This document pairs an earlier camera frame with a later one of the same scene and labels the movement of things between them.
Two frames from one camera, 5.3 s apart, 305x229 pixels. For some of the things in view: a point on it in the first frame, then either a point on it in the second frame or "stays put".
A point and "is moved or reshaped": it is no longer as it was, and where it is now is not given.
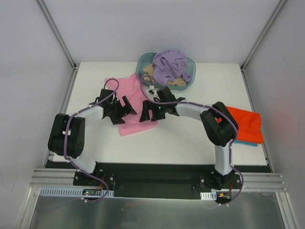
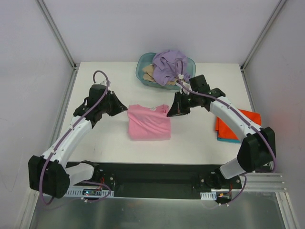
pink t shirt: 129,88 is moved or reshaped
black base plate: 173,180 stays put
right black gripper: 152,111 to 184,102
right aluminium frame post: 267,26 stays put
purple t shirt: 168,65 stays put
